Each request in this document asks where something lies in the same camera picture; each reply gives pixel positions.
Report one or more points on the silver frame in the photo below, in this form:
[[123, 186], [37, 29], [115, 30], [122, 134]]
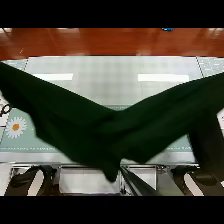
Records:
[[86, 180]]

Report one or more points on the dark green garment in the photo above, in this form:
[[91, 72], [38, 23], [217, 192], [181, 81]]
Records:
[[100, 133]]

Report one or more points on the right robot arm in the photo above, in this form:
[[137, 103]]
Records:
[[196, 183]]

